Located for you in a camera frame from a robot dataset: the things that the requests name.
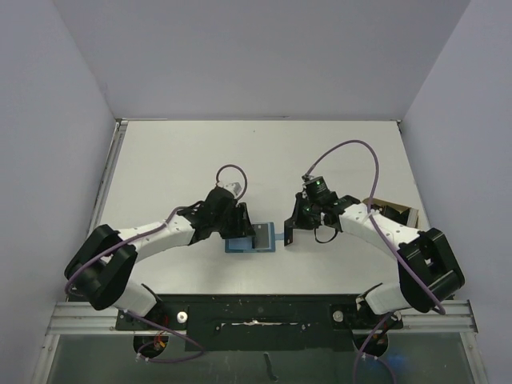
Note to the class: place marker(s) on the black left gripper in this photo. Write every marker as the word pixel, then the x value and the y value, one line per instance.
pixel 239 214

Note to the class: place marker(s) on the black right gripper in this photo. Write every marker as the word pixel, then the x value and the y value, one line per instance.
pixel 296 220

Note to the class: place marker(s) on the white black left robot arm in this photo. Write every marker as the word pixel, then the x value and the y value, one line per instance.
pixel 101 269

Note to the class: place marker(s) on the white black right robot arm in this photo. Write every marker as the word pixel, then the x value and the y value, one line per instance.
pixel 428 271

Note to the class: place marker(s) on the beige oval card tray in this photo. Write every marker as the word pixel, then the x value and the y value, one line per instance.
pixel 391 210

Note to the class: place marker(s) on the stack of credit cards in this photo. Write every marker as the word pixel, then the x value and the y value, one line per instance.
pixel 412 218

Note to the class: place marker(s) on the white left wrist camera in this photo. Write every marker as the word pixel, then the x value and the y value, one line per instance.
pixel 234 187

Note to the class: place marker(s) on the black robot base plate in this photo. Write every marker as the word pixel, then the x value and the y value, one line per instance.
pixel 249 323

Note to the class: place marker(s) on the aluminium left side rail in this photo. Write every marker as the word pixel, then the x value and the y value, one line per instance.
pixel 108 172

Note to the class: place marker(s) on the aluminium rail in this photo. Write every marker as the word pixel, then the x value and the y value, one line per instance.
pixel 108 172
pixel 81 319

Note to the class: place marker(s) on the aluminium front rail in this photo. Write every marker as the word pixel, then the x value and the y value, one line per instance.
pixel 81 319

